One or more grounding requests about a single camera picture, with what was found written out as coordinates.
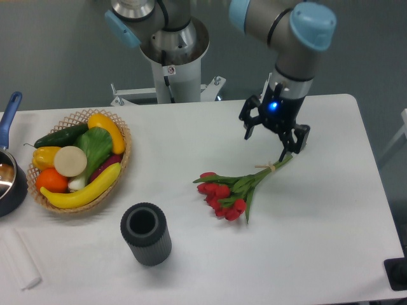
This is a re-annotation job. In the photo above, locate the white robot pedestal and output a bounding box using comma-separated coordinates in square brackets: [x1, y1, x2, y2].
[151, 59, 201, 104]

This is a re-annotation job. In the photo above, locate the dark grey ribbed vase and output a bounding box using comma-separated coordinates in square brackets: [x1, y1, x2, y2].
[120, 202, 172, 266]

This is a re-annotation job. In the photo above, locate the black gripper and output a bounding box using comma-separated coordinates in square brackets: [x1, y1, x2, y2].
[238, 83, 310, 162]

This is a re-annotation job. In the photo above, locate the white frame at right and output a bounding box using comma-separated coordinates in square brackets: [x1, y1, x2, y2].
[377, 109, 406, 169]

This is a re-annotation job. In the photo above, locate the silver blue-capped robot arm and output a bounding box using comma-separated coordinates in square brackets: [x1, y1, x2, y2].
[104, 1, 336, 155]

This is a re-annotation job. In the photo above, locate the dark pot blue handle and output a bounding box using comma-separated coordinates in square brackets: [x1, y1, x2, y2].
[1, 91, 28, 217]

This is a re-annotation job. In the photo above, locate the orange fruit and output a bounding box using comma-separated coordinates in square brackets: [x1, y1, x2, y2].
[35, 168, 68, 193]

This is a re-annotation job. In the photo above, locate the white spring onion bulb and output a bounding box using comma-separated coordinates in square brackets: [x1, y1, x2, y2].
[68, 173, 86, 193]

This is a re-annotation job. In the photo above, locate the green lettuce leaf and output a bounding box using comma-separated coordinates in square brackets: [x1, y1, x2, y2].
[74, 127, 113, 181]

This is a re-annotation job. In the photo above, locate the purple eggplant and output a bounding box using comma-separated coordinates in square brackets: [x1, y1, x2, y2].
[88, 154, 122, 183]

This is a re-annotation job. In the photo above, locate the yellow squash at top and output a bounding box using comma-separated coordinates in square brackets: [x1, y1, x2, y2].
[88, 113, 125, 154]

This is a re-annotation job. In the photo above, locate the beige round disc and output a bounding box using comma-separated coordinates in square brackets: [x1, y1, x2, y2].
[53, 146, 87, 177]

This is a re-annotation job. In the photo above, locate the red tulip bouquet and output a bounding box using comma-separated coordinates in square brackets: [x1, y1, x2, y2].
[193, 154, 293, 222]

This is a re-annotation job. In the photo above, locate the black device at edge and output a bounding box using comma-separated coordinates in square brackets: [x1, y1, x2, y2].
[383, 257, 406, 291]

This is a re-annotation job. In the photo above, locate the long yellow squash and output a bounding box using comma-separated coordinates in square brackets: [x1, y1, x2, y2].
[40, 163, 121, 210]

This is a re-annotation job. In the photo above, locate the white folded cloth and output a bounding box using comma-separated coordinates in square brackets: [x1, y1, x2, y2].
[1, 229, 42, 290]

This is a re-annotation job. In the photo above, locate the yellow bell pepper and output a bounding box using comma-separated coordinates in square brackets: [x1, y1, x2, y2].
[32, 146, 61, 171]

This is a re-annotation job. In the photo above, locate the white metal base frame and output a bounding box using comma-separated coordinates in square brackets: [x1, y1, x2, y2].
[111, 76, 226, 106]

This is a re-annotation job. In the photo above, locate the dark green cucumber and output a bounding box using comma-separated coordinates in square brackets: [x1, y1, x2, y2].
[24, 123, 88, 149]

